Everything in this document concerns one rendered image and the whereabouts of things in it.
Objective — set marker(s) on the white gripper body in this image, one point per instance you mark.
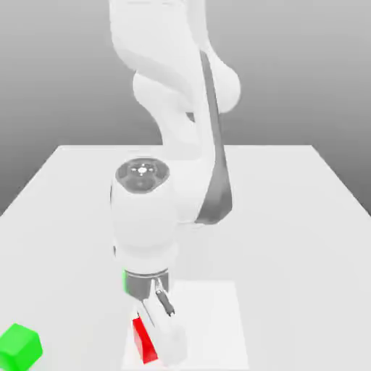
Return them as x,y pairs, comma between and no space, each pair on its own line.
168,342

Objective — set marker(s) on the small red cube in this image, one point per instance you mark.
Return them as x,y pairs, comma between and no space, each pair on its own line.
143,342

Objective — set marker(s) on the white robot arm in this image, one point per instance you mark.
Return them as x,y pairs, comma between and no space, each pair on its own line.
145,220

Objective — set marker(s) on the small green cube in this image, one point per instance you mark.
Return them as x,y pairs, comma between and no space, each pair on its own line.
18,347

